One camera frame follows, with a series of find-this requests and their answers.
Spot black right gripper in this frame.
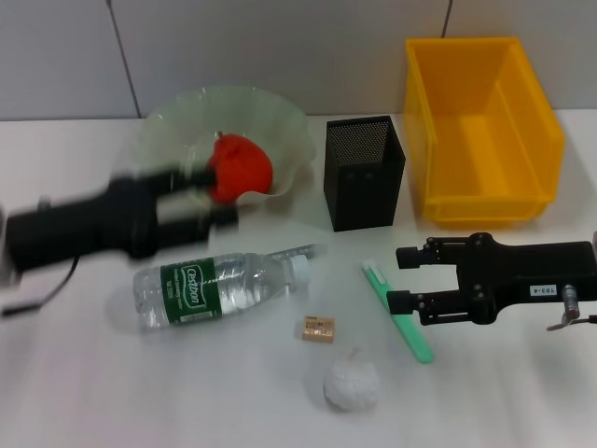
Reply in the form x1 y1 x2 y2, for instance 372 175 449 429
385 231 597 327

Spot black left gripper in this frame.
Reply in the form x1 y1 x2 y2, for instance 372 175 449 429
7 166 241 272

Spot red-orange toy orange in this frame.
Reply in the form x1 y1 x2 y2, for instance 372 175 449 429
207 131 274 204

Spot clear green-label water bottle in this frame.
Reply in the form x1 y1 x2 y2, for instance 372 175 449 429
132 252 312 335

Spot beige eraser block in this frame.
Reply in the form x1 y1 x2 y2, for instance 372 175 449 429
299 315 337 345

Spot white paper ball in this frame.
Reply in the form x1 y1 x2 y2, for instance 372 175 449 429
323 347 382 413

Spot black mesh pen holder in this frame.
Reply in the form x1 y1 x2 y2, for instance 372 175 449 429
323 115 407 233

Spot silver glitter marker pen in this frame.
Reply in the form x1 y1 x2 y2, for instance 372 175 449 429
268 242 327 263

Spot translucent green wavy fruit bowl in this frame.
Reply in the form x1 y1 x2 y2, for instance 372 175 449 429
139 84 317 211

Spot yellow plastic bin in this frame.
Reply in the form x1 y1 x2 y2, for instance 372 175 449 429
403 36 566 230

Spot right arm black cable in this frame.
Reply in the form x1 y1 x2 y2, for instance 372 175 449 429
546 283 597 332

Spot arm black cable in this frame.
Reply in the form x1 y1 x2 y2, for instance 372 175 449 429
2 256 80 318
546 283 597 332

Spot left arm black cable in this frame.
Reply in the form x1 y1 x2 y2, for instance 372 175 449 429
2 256 80 318

